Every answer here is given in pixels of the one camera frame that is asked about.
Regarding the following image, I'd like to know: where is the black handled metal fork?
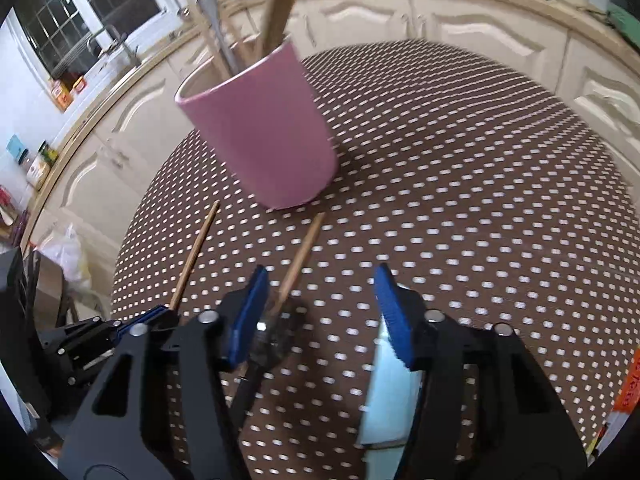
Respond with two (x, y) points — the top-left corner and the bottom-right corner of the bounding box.
(226, 211), (328, 430)

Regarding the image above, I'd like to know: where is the wooden chopstick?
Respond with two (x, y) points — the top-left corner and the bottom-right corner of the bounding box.
(169, 200), (220, 313)
(186, 0), (231, 80)
(255, 0), (292, 60)

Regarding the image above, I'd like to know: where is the light blue kitchen knife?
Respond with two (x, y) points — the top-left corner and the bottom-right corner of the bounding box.
(357, 318), (421, 480)

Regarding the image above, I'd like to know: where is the metal spoon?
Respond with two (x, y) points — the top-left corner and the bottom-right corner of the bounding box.
(198, 0), (241, 76)

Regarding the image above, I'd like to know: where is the kitchen faucet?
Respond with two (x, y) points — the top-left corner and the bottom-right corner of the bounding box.
(86, 24), (142, 67)

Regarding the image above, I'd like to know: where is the kitchen window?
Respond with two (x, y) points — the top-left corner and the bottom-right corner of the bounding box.
(11, 0), (160, 87)

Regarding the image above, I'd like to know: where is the brown polka dot tablecloth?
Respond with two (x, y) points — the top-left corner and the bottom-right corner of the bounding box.
(112, 40), (639, 479)

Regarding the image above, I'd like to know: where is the pink utensil holder cup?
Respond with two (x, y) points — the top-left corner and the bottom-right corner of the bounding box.
(175, 40), (338, 209)

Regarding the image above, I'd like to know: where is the orange package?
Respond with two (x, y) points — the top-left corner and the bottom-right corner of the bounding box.
(587, 348), (640, 464)

